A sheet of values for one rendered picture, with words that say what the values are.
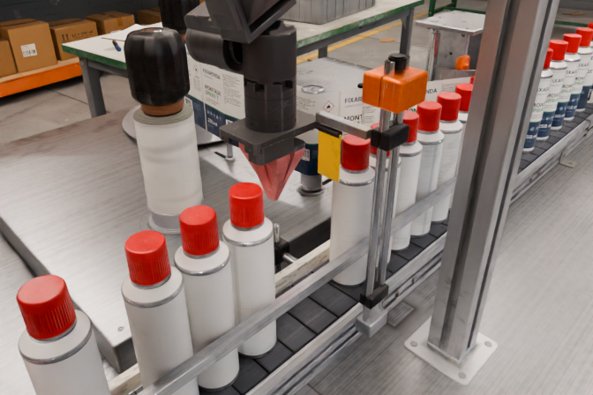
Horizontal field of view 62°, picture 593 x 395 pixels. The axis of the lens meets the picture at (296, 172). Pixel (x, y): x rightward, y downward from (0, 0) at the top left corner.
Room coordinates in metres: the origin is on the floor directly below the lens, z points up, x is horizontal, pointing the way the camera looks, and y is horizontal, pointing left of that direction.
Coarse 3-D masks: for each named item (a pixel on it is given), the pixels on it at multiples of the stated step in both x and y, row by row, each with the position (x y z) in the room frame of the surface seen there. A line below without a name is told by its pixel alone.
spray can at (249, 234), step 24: (240, 192) 0.41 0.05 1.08; (240, 216) 0.39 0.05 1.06; (264, 216) 0.41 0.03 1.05; (240, 240) 0.39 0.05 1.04; (264, 240) 0.39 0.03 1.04; (240, 264) 0.39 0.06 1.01; (264, 264) 0.39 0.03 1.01; (240, 288) 0.39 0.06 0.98; (264, 288) 0.39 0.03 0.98; (240, 312) 0.39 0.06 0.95; (264, 336) 0.39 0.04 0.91
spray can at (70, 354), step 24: (24, 288) 0.27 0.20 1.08; (48, 288) 0.27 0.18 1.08; (24, 312) 0.26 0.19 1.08; (48, 312) 0.26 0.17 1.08; (72, 312) 0.27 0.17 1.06; (24, 336) 0.26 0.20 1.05; (48, 336) 0.26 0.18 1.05; (72, 336) 0.26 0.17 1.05; (24, 360) 0.25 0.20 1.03; (48, 360) 0.25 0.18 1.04; (72, 360) 0.25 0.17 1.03; (96, 360) 0.27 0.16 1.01; (48, 384) 0.25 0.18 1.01; (72, 384) 0.25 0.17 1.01; (96, 384) 0.26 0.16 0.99
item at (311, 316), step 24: (576, 120) 1.07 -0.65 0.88; (552, 144) 0.94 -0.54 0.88; (432, 240) 0.61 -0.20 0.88; (288, 288) 0.50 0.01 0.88; (336, 288) 0.50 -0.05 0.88; (360, 288) 0.50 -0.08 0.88; (288, 312) 0.46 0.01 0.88; (312, 312) 0.46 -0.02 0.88; (336, 312) 0.46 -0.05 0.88; (288, 336) 0.42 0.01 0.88; (312, 336) 0.42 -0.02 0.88; (240, 360) 0.38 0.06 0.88; (264, 360) 0.38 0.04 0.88; (240, 384) 0.35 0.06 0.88
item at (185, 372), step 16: (432, 192) 0.61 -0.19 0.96; (448, 192) 0.62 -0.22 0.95; (416, 208) 0.57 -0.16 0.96; (400, 224) 0.53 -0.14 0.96; (368, 240) 0.50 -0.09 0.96; (352, 256) 0.47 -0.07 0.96; (320, 272) 0.43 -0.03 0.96; (336, 272) 0.44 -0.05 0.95; (304, 288) 0.41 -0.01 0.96; (272, 304) 0.38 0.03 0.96; (288, 304) 0.39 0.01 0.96; (256, 320) 0.36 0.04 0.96; (272, 320) 0.37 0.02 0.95; (224, 336) 0.34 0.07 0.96; (240, 336) 0.34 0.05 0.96; (208, 352) 0.32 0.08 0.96; (224, 352) 0.33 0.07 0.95; (176, 368) 0.31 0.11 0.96; (192, 368) 0.31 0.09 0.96; (160, 384) 0.29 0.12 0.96; (176, 384) 0.29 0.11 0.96
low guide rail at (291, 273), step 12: (312, 252) 0.53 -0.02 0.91; (324, 252) 0.54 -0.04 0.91; (300, 264) 0.51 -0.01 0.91; (312, 264) 0.52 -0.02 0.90; (276, 276) 0.48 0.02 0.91; (288, 276) 0.49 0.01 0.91; (300, 276) 0.50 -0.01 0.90; (276, 288) 0.47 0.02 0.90; (132, 372) 0.34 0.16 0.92; (120, 384) 0.32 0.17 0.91; (132, 384) 0.33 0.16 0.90
